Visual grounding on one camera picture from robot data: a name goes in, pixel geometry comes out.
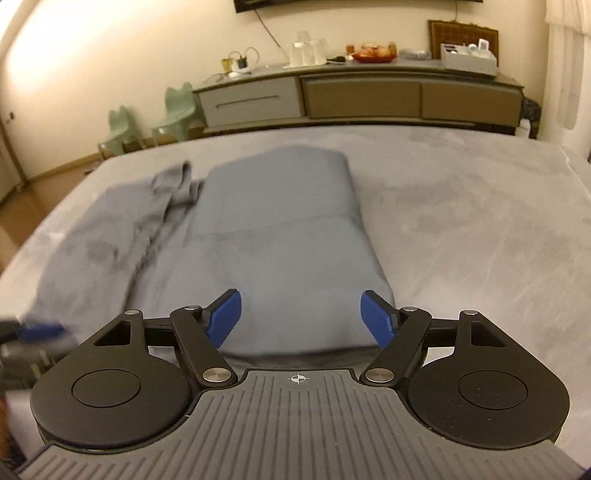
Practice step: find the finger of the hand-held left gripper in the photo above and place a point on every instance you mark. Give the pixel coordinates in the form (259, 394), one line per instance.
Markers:
(39, 332)

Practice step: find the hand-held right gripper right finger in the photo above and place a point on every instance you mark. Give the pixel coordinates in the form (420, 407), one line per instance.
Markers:
(376, 318)

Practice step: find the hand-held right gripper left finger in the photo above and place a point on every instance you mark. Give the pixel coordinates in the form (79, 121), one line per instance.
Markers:
(224, 318)

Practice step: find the grey pants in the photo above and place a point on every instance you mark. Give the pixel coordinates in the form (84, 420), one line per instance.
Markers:
(277, 230)

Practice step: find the green plastic chair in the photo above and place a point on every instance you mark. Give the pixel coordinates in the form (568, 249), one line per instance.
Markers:
(120, 129)
(178, 110)

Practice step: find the long grey brown sideboard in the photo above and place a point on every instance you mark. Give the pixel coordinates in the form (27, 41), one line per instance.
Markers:
(369, 99)

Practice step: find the white power strip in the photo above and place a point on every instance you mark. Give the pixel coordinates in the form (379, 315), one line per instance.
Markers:
(241, 70)

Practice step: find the small yellow cup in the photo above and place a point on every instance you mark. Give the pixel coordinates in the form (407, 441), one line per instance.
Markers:
(226, 65)

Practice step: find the black bag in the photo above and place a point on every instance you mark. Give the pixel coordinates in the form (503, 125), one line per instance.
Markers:
(531, 115)

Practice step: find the small black dish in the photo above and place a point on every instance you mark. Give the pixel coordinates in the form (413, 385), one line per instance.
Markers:
(337, 59)

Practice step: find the red fruit plate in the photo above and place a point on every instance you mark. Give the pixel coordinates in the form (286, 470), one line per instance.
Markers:
(374, 55)

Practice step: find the silver dish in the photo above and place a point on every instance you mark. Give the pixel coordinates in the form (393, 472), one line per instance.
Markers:
(415, 53)

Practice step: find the grey organizer box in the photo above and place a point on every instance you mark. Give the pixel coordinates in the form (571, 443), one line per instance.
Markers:
(466, 63)

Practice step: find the clear glass cup set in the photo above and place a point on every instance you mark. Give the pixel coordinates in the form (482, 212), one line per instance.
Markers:
(304, 50)

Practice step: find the brown wooden lattice board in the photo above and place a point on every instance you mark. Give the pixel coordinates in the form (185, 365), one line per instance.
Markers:
(438, 32)

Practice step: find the white curtain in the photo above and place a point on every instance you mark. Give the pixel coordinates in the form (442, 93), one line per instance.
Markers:
(572, 69)

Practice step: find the dark wall hanging gold shapes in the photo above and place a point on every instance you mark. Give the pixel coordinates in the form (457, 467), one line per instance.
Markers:
(323, 3)

